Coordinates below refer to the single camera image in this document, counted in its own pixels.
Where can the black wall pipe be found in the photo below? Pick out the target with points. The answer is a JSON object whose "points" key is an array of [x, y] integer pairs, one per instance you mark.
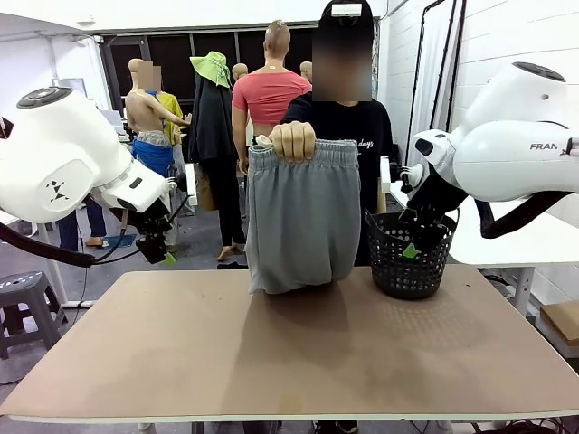
{"points": [[416, 90]]}

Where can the grey shorts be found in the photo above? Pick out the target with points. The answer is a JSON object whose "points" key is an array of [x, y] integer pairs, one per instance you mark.
{"points": [[303, 217]]}

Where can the grey framed whiteboard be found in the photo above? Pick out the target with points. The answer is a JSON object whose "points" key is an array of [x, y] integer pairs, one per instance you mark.
{"points": [[77, 82]]}

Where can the grey plastic stool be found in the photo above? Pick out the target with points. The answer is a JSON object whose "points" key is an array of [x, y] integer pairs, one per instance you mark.
{"points": [[22, 285]]}

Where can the person's right hand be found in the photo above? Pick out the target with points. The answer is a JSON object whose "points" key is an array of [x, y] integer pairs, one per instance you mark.
{"points": [[294, 140]]}

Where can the white head-mounted camera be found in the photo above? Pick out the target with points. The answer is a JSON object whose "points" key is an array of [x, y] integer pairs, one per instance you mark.
{"points": [[347, 9]]}

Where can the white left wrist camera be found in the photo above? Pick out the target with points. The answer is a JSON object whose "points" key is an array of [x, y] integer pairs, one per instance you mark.
{"points": [[191, 181]]}

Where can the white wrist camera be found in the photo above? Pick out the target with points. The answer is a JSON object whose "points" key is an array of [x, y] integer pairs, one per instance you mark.
{"points": [[191, 181], [385, 174]]}

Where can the person in yellow shirt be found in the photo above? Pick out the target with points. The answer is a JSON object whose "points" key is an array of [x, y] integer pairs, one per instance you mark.
{"points": [[172, 108]]}

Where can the bald tan mannequin head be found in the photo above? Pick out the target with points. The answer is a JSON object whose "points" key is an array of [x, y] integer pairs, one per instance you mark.
{"points": [[240, 72], [306, 71]]}

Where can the green sun hat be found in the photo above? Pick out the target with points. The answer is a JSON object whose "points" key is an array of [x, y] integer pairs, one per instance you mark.
{"points": [[212, 68]]}

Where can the black coat on stand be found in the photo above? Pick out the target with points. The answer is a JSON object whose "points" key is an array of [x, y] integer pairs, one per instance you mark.
{"points": [[212, 126]]}

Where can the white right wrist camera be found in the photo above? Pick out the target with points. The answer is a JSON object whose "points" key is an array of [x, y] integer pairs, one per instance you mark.
{"points": [[385, 174]]}

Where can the black cap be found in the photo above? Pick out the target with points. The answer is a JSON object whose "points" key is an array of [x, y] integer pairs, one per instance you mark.
{"points": [[368, 18]]}

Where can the brown cardboard box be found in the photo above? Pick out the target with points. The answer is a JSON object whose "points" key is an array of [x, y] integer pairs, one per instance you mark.
{"points": [[563, 321]]}

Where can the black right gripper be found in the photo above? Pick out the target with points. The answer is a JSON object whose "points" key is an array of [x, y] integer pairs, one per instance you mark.
{"points": [[436, 199]]}

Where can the mannequin with red crop top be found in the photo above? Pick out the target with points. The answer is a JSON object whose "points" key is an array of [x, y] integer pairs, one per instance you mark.
{"points": [[267, 95]]}

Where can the person in black t-shirt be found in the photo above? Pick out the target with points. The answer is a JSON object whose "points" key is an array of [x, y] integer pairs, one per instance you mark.
{"points": [[371, 131]]}

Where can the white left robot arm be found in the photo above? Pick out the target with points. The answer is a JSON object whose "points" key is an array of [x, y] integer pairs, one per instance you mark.
{"points": [[54, 149]]}

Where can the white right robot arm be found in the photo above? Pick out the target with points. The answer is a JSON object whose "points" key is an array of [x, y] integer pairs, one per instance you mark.
{"points": [[497, 149]]}

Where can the tan mannequin with blue wrap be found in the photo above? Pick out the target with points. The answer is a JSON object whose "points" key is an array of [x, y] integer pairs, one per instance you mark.
{"points": [[140, 113]]}

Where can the black perforated plastic basket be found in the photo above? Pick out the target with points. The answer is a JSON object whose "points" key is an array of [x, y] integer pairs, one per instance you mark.
{"points": [[407, 276]]}

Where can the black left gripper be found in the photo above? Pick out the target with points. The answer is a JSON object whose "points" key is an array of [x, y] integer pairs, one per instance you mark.
{"points": [[151, 219]]}

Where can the mannequin with dark jeans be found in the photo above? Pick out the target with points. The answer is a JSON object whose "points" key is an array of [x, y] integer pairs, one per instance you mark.
{"points": [[95, 221]]}

